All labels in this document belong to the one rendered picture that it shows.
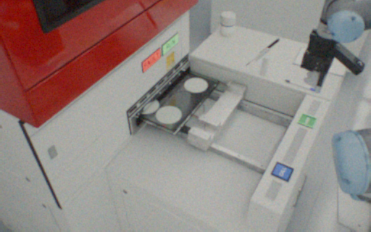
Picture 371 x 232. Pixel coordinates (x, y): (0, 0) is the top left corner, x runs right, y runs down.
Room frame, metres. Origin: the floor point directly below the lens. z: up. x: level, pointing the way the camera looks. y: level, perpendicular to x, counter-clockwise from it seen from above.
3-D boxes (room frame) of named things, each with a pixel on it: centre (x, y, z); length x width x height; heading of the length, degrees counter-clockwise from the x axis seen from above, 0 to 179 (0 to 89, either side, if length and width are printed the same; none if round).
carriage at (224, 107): (1.01, -0.14, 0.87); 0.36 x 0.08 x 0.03; 148
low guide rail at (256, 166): (0.88, -0.09, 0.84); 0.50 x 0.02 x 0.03; 58
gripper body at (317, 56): (0.88, -0.42, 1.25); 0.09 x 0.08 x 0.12; 58
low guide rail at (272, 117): (1.11, -0.23, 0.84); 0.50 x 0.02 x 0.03; 58
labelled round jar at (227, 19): (1.50, -0.22, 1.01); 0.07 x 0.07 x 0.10
